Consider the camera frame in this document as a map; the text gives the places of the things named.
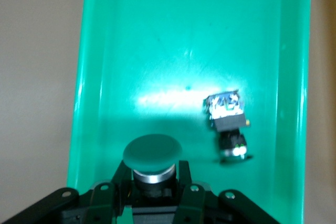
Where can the green plastic tray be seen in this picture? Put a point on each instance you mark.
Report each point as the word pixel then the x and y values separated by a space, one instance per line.
pixel 183 37

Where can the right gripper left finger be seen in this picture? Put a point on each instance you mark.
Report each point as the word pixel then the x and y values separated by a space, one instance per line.
pixel 105 203

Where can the large green mushroom button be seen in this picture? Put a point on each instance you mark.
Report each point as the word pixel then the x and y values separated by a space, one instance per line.
pixel 152 150

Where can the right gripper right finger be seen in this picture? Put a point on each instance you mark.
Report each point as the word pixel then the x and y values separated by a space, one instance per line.
pixel 194 203

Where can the small green push button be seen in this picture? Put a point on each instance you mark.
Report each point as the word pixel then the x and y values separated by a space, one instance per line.
pixel 225 119

